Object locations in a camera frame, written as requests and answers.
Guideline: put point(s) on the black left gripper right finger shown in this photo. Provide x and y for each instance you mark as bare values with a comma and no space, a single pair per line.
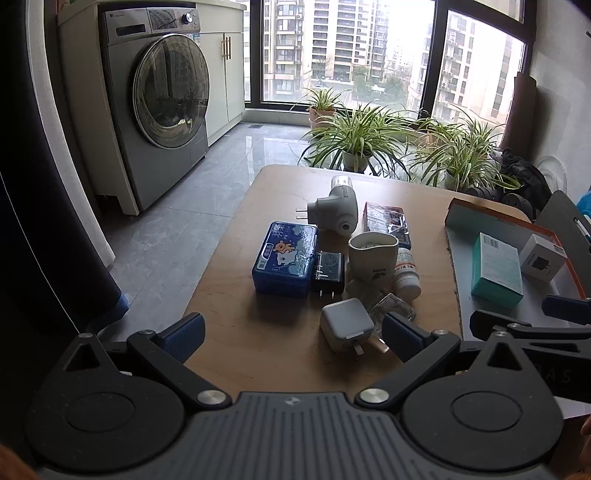
426,356

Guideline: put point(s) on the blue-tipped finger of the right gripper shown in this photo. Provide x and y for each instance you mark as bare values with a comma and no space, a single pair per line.
572,310

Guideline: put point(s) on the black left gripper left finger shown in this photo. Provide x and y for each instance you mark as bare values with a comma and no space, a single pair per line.
160,357

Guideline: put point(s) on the clear plastic item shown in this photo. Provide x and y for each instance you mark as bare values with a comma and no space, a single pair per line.
392,304

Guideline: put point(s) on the white pill bottle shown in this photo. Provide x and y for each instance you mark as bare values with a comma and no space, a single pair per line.
406,280

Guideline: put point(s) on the grey white charger cube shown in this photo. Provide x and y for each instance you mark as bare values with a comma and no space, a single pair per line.
346,325

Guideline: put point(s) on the white ceramic cup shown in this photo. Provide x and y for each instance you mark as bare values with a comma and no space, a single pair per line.
372,257

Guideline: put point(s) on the black power adapter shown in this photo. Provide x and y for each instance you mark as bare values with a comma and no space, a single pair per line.
329,274

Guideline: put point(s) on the blue cartoon tin box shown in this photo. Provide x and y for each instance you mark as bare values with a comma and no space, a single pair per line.
286,260

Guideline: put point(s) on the small white adapter box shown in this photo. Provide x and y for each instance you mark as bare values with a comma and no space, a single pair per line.
541,259

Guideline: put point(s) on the teal product box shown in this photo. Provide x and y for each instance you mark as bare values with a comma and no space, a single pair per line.
496,272

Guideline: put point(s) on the grey chair back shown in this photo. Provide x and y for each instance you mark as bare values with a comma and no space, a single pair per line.
561,216

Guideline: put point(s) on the blue box on chair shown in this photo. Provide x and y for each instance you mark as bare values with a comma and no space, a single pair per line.
584,204

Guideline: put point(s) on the black bag on floor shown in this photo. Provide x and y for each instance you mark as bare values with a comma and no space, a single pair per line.
521,180

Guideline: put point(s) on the dark playing card box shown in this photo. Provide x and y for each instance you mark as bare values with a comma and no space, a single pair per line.
389,220

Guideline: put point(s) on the orange grey cardboard tray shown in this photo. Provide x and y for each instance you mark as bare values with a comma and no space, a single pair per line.
464,223

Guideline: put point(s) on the white plug-in mosquito repeller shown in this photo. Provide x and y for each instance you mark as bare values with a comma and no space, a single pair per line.
338,212

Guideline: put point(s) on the brown rolled mat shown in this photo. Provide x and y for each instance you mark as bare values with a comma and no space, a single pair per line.
520,121

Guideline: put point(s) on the right spider plant white pot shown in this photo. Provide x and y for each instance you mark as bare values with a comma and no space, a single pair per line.
458,155

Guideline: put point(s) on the large spider plant white pot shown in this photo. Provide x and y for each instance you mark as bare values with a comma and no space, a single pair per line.
370,139

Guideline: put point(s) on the spider plant in terracotta pot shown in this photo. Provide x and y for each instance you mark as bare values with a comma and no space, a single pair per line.
321,104

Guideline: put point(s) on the silver front-load washing machine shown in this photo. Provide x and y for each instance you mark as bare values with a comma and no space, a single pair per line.
158,85

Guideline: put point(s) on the cream cabinet with gold handles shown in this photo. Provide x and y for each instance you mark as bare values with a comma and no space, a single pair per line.
221,41

